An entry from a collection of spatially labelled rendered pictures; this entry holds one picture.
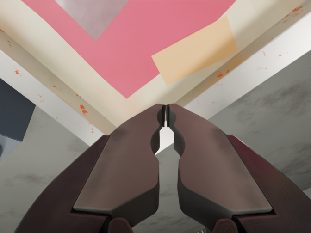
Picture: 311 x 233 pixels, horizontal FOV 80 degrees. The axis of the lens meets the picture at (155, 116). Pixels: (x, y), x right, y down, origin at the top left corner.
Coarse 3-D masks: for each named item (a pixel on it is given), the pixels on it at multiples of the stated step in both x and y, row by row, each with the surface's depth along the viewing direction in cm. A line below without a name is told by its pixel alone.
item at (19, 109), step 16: (0, 80) 54; (0, 96) 52; (16, 96) 56; (0, 112) 49; (16, 112) 53; (32, 112) 57; (0, 128) 47; (16, 128) 50; (0, 144) 48; (16, 144) 49; (0, 160) 53
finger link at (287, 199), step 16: (240, 144) 8; (256, 160) 7; (256, 176) 7; (272, 176) 7; (272, 192) 6; (288, 192) 6; (288, 208) 6; (304, 208) 6; (240, 224) 5; (256, 224) 5; (272, 224) 5; (288, 224) 5; (304, 224) 5
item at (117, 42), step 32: (32, 0) 23; (64, 0) 23; (96, 0) 23; (128, 0) 23; (160, 0) 22; (192, 0) 22; (224, 0) 22; (64, 32) 25; (96, 32) 25; (128, 32) 24; (160, 32) 24; (192, 32) 24; (96, 64) 27; (128, 64) 27; (128, 96) 29
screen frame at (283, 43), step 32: (0, 32) 25; (288, 32) 20; (0, 64) 24; (32, 64) 26; (224, 64) 25; (256, 64) 22; (288, 64) 22; (32, 96) 26; (64, 96) 27; (192, 96) 26; (224, 96) 24; (96, 128) 28
